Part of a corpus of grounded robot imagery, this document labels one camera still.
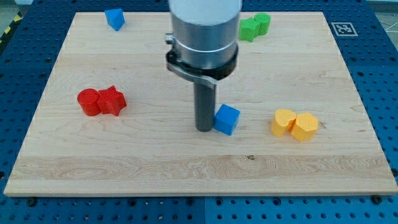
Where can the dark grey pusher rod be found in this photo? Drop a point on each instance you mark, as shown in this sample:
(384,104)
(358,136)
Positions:
(204,98)

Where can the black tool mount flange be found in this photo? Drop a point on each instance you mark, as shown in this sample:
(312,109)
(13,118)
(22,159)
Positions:
(207,77)

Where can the blue cube block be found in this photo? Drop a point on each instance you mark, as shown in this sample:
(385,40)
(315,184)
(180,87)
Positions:
(226,119)

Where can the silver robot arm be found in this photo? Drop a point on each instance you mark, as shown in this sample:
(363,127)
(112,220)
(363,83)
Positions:
(204,49)

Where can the green star block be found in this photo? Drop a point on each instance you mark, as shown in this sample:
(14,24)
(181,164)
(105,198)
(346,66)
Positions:
(248,29)

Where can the green cylinder block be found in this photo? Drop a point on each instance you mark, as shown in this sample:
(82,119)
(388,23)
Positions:
(264,20)

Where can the yellow heart block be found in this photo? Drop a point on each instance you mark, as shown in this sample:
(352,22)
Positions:
(282,121)

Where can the light wooden board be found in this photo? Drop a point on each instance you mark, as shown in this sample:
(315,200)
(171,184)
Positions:
(153,149)

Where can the red star block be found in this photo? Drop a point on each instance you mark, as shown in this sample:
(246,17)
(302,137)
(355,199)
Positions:
(111,101)

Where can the yellow hexagon block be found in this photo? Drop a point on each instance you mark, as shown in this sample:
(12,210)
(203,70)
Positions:
(305,127)

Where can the blue triangular prism block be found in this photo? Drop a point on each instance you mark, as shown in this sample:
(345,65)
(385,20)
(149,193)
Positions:
(115,18)

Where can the red cylinder block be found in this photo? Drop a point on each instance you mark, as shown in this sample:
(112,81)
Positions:
(87,99)

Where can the white fiducial marker tag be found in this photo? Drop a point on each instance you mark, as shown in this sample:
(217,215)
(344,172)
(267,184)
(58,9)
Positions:
(344,29)

